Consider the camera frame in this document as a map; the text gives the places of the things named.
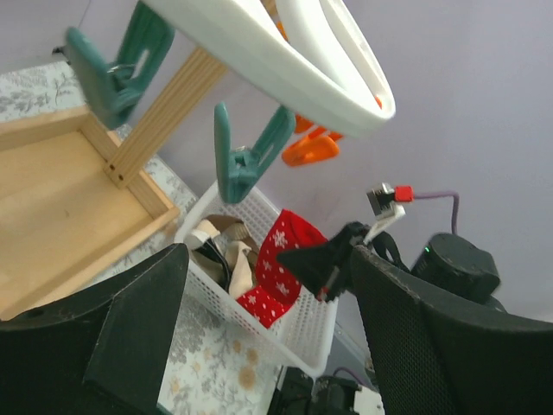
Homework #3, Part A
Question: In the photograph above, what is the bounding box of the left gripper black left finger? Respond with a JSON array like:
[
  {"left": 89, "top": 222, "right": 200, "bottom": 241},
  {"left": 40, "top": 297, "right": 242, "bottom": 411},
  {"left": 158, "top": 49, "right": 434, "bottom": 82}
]
[{"left": 1, "top": 243, "right": 189, "bottom": 414}]

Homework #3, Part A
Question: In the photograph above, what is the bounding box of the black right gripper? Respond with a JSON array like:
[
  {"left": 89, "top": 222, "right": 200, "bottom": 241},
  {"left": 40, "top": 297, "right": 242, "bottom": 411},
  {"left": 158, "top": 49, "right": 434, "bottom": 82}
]
[{"left": 275, "top": 220, "right": 411, "bottom": 303}]

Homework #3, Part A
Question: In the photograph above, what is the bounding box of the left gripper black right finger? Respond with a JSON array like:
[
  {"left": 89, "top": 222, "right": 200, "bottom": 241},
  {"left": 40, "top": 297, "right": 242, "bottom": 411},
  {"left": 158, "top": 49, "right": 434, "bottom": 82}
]
[{"left": 350, "top": 246, "right": 552, "bottom": 414}]

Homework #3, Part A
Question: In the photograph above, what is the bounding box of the red christmas sock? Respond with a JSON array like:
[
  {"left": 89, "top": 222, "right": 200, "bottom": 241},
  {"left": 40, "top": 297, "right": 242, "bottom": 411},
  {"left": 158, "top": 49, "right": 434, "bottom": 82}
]
[
  {"left": 254, "top": 208, "right": 329, "bottom": 306},
  {"left": 237, "top": 285, "right": 292, "bottom": 329}
]

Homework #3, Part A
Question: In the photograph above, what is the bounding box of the brown beige striped sock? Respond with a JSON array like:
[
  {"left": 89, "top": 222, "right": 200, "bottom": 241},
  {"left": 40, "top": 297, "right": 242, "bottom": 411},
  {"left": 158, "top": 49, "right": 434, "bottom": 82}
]
[{"left": 184, "top": 214, "right": 259, "bottom": 299}]

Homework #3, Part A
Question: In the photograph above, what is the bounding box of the black white striped sock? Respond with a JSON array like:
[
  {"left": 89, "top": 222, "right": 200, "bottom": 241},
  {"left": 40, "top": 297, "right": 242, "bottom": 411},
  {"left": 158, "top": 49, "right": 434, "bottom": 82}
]
[{"left": 188, "top": 230, "right": 231, "bottom": 291}]

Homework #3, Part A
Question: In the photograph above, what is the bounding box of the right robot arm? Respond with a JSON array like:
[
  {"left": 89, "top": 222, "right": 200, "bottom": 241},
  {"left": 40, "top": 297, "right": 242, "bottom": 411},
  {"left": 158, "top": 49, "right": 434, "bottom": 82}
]
[{"left": 276, "top": 222, "right": 551, "bottom": 414}]

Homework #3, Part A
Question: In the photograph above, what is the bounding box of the white round clip hanger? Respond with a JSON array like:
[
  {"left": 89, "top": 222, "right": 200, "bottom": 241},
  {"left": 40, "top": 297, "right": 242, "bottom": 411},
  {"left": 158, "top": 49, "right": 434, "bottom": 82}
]
[{"left": 148, "top": 1, "right": 396, "bottom": 138}]

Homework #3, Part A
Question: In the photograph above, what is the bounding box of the white plastic basket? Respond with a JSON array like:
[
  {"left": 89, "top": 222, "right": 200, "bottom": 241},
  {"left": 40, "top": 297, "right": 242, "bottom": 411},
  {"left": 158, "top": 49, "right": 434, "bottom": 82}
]
[{"left": 175, "top": 183, "right": 338, "bottom": 378}]

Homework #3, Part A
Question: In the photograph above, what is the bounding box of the orange clothes clip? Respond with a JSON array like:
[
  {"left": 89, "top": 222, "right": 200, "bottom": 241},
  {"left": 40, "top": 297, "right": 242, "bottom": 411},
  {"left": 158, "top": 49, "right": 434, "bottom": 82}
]
[{"left": 282, "top": 135, "right": 340, "bottom": 167}]

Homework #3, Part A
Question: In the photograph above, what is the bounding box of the teal clothes clip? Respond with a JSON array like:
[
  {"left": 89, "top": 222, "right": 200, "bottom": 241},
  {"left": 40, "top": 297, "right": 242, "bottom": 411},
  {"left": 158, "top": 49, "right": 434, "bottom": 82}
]
[
  {"left": 213, "top": 102, "right": 296, "bottom": 204},
  {"left": 64, "top": 1, "right": 175, "bottom": 130}
]

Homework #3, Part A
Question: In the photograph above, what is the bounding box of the yellow clothes clip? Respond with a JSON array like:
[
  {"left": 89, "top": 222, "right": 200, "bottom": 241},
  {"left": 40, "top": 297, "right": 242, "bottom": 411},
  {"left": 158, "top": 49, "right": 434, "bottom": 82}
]
[{"left": 295, "top": 114, "right": 343, "bottom": 141}]

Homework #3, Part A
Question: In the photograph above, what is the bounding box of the wooden tray base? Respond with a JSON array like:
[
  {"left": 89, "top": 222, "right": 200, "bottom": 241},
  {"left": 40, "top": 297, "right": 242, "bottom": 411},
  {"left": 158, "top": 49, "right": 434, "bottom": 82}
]
[{"left": 1, "top": 106, "right": 179, "bottom": 320}]

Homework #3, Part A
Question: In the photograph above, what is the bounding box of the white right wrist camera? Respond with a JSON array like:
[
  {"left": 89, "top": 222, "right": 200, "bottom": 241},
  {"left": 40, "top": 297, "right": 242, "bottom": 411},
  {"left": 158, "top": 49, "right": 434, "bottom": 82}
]
[{"left": 364, "top": 182, "right": 414, "bottom": 245}]

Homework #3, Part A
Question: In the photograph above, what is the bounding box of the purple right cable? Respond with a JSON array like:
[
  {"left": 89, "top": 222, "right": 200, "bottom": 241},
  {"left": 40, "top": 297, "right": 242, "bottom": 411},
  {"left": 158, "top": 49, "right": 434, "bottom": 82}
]
[{"left": 410, "top": 189, "right": 460, "bottom": 235}]

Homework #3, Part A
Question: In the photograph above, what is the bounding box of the wooden rack post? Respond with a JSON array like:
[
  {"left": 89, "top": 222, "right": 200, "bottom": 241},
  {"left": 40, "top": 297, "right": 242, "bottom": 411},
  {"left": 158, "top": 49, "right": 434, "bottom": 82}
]
[{"left": 106, "top": 48, "right": 227, "bottom": 188}]

